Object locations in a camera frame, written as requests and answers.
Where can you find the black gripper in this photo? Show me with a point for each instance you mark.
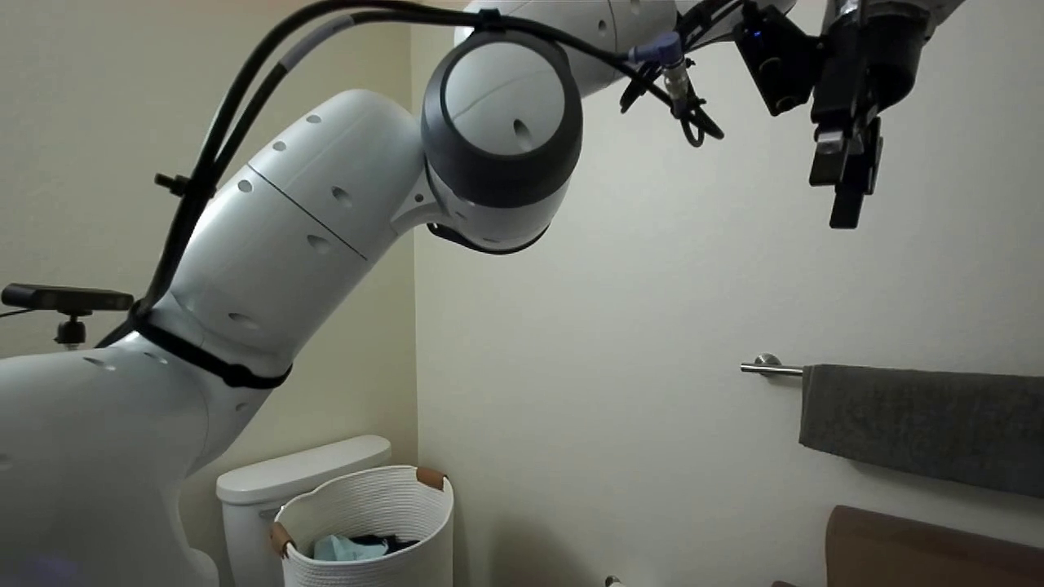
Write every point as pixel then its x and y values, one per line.
pixel 882 55

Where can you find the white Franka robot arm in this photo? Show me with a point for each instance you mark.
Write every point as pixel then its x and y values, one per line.
pixel 294 241

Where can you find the chrome towel bar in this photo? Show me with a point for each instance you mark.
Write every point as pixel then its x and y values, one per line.
pixel 772 369

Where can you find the grey hanging towel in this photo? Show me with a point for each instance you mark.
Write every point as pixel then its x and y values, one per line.
pixel 923 424

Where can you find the black clothing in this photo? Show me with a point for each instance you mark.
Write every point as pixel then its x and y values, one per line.
pixel 385 538

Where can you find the white woven laundry basket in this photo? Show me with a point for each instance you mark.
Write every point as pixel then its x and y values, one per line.
pixel 380 567

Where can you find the pale teal cloth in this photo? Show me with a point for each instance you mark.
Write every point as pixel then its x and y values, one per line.
pixel 345 549

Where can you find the white toilet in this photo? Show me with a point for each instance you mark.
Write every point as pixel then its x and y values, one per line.
pixel 261 492

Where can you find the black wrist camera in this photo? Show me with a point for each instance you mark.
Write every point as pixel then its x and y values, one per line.
pixel 778 59

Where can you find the black stereo camera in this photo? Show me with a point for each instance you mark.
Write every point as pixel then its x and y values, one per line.
pixel 67 299

